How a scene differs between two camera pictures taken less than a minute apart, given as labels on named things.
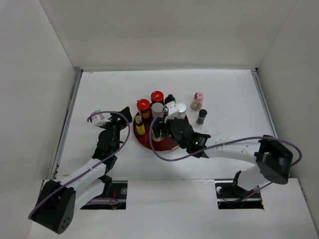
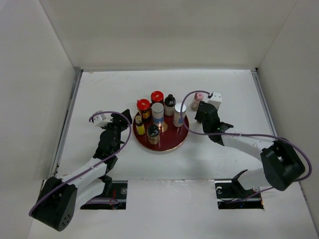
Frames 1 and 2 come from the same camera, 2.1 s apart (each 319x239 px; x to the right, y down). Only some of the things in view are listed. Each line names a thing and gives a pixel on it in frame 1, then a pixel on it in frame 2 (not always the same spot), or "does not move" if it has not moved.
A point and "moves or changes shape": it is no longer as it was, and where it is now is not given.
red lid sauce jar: (157, 96) does not move
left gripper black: (121, 123) does not move
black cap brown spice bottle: (157, 137) moves or changes shape
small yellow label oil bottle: (139, 126) does not move
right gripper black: (159, 124) to (198, 116)
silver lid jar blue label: (157, 109) does not move
